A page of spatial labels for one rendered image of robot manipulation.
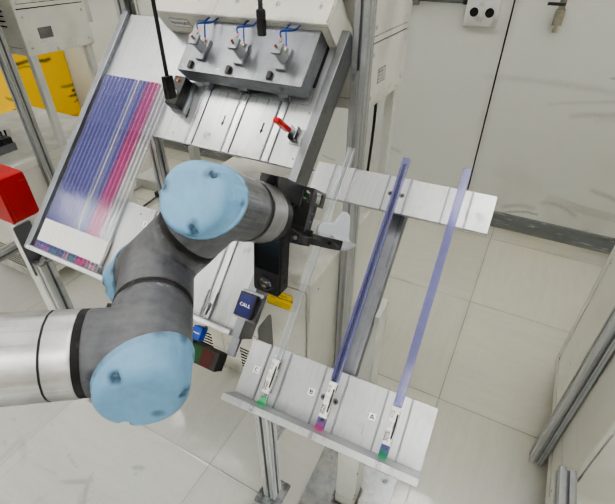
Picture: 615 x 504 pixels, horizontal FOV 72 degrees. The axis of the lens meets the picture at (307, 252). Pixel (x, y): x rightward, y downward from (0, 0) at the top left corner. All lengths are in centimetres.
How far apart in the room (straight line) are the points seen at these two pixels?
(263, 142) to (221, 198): 62
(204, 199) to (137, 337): 13
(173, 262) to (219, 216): 8
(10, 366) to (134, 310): 9
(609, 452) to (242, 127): 113
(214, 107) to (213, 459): 110
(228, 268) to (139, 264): 52
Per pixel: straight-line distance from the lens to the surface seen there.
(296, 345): 137
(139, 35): 140
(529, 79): 250
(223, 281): 95
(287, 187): 55
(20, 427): 191
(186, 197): 41
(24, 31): 219
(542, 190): 268
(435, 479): 159
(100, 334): 38
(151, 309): 39
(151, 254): 45
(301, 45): 102
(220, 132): 108
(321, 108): 98
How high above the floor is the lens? 138
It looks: 36 degrees down
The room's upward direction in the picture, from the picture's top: straight up
